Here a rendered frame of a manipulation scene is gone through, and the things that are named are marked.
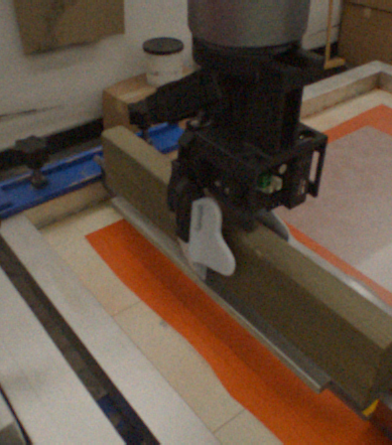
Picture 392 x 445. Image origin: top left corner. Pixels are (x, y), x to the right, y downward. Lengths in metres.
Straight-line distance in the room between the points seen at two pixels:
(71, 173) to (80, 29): 1.91
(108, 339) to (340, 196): 0.39
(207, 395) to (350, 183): 0.40
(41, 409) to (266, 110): 0.25
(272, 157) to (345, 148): 0.52
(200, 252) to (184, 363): 0.13
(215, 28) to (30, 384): 0.28
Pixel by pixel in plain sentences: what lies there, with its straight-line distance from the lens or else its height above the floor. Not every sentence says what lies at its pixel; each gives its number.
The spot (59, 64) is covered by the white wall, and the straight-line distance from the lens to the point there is 2.62.
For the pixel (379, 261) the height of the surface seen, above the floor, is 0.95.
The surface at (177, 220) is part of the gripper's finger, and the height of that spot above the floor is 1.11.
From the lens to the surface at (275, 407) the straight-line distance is 0.48.
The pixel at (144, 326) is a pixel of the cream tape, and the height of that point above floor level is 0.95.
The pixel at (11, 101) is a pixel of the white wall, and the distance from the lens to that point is 2.58.
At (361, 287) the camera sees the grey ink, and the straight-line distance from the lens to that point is 0.59.
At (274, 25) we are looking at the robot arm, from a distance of 0.31.
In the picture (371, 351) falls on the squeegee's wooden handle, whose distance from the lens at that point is 0.35.
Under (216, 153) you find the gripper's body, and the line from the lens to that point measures 0.35.
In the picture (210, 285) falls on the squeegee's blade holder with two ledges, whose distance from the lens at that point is 0.45.
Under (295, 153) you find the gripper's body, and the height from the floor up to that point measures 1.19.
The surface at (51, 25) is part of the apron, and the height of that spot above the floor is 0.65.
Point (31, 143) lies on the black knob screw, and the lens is 0.64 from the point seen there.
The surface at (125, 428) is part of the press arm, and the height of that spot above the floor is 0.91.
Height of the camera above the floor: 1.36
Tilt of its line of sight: 39 degrees down
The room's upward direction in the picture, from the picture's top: straight up
